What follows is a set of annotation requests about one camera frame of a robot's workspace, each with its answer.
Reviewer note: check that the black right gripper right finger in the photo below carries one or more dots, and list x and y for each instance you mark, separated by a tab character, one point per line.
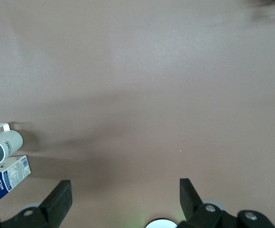
192	204

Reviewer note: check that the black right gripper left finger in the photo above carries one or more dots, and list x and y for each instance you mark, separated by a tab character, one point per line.
56	202

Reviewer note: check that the blue and white milk carton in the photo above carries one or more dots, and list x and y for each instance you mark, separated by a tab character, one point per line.
11	173

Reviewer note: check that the white ribbed mug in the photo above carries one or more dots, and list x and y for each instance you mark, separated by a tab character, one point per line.
11	142

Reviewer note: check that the brown table cover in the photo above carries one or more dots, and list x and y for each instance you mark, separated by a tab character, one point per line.
137	83

